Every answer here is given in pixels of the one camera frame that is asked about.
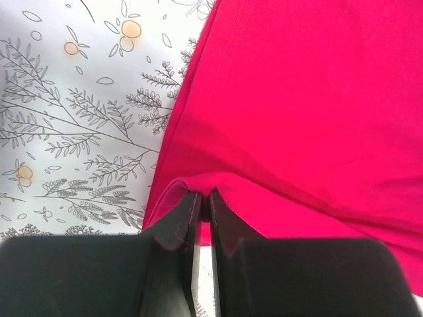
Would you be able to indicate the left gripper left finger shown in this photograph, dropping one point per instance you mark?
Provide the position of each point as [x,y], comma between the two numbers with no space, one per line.
[149,274]

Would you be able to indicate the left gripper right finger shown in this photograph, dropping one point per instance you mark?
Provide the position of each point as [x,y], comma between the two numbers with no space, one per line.
[259,276]

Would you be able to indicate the red t shirt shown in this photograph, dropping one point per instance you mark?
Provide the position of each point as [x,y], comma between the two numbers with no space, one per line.
[307,117]

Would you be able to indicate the floral patterned table mat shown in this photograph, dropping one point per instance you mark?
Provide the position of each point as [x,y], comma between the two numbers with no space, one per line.
[87,93]

